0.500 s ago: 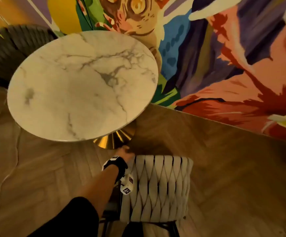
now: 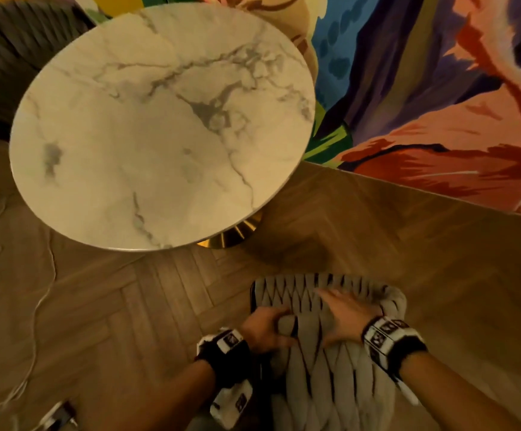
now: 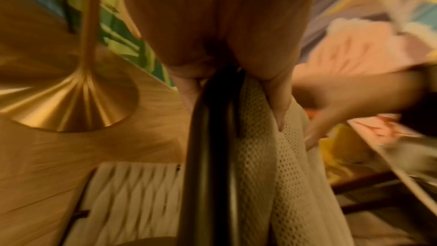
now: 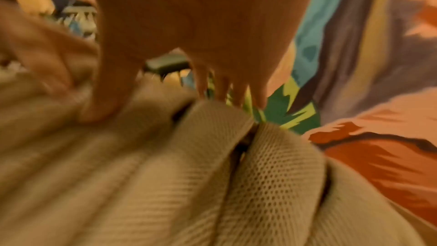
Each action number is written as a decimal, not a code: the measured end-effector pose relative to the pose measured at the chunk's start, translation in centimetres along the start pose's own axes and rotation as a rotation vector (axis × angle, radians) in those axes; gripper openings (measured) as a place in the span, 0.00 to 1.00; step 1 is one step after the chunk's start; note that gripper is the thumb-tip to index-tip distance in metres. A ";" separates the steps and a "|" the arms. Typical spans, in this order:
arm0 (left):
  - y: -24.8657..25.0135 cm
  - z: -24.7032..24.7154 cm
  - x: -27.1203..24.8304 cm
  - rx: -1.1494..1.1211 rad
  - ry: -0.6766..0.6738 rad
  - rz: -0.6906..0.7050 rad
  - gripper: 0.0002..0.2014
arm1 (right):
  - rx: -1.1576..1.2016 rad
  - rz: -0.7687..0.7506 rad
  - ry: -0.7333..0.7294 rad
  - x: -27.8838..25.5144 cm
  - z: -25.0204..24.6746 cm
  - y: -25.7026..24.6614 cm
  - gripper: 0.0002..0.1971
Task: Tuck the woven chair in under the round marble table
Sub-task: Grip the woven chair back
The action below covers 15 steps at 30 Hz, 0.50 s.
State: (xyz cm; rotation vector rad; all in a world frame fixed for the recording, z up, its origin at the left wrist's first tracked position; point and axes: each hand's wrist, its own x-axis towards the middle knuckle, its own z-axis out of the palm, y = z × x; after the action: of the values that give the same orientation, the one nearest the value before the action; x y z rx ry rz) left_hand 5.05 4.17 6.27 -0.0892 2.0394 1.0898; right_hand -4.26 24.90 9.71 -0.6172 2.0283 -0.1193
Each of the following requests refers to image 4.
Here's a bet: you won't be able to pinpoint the person's right hand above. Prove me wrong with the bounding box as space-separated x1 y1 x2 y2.
79 0 320 124

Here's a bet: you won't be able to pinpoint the beige knit clothing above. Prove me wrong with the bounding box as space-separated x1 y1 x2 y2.
0 0 427 246

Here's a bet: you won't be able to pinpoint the dark furniture base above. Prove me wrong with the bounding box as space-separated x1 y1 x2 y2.
143 53 192 79

